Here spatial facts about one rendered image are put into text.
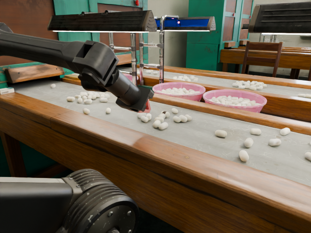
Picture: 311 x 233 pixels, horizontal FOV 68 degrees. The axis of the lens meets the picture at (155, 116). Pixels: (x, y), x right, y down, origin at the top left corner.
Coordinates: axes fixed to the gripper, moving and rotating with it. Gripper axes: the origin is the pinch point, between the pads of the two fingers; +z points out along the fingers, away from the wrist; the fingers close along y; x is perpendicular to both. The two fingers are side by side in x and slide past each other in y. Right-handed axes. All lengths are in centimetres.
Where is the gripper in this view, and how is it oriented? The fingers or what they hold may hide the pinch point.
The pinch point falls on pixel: (148, 109)
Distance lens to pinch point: 72.1
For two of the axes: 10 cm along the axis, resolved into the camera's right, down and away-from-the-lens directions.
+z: 4.6, 3.9, 8.0
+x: -3.9, 9.0, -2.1
